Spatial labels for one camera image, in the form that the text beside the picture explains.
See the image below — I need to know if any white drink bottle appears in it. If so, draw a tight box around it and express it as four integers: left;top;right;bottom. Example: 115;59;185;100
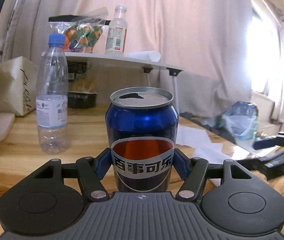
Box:
105;4;127;56

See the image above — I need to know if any clear water bottle blue cap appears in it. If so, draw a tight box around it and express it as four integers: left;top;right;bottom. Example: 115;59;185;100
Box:
36;33;68;154

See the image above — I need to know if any pink curtain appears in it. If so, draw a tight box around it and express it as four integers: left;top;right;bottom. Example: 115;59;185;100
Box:
12;0;252;117

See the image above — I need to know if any white paper sheet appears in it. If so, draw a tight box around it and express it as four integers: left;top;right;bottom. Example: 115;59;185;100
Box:
176;124;233;187

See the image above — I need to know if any blue plastic bag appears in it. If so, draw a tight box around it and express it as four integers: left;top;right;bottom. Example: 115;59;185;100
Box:
221;101;259;140

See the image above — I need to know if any black tray under table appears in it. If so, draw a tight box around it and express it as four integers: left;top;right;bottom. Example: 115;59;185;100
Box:
68;92;97;109

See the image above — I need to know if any white folding table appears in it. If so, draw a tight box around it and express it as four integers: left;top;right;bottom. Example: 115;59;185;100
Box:
65;52;182;113

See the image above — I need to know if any bag of oranges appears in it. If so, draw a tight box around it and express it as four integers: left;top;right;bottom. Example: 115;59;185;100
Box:
48;15;107;53

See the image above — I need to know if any white paper roll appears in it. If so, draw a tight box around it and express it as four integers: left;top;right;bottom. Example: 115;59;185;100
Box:
127;51;161;62

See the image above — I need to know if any beige paper bag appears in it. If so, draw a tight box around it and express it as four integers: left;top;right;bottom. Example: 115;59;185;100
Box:
0;56;37;116

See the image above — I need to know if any blue Pepsi can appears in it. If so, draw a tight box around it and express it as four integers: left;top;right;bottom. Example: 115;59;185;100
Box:
105;87;179;193

